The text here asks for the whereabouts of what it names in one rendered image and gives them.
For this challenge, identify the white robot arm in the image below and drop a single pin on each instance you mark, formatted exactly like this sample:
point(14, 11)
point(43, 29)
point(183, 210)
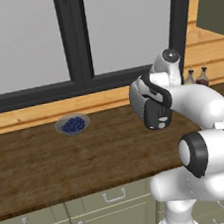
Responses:
point(204, 112)

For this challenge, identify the pile of blueberries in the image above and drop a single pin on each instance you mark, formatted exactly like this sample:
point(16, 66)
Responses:
point(73, 124)

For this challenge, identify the grey bowl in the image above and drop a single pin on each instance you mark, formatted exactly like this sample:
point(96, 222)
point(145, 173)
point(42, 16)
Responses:
point(60, 127)

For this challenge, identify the green wall cupboard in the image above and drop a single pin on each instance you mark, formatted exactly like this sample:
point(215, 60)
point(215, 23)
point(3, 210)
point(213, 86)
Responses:
point(211, 1)

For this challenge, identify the dark vinegar bottle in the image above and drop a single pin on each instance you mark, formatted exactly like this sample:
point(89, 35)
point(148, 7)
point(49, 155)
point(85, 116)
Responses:
point(202, 79)

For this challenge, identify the black window frame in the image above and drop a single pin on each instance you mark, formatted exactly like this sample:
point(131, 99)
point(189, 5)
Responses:
point(77, 38)

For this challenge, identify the pale oil bottle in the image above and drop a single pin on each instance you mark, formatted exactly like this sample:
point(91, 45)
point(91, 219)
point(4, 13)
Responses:
point(189, 79)

